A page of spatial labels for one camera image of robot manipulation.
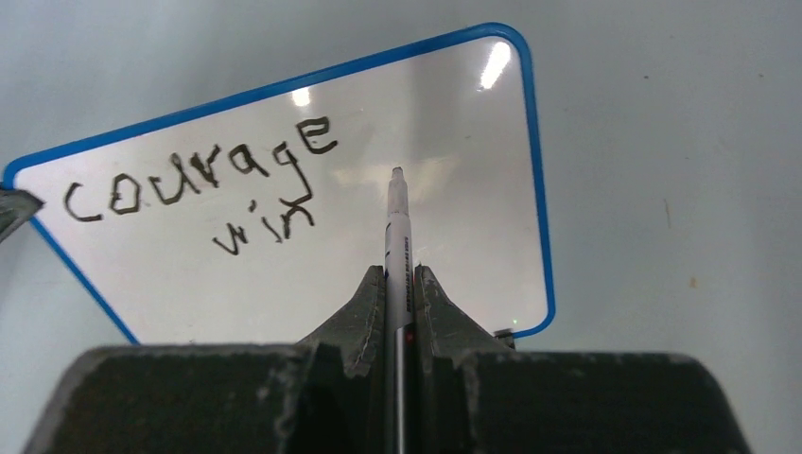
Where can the black whiteboard marker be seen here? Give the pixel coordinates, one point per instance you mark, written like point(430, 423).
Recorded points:
point(397, 310)

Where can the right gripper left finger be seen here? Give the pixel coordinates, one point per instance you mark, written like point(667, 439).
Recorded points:
point(322, 394)

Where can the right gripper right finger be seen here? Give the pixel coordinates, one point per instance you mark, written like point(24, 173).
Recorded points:
point(481, 396)

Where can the blue framed whiteboard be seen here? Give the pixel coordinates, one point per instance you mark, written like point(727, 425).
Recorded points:
point(252, 218)

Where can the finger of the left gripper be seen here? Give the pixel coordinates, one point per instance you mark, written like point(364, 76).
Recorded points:
point(17, 207)

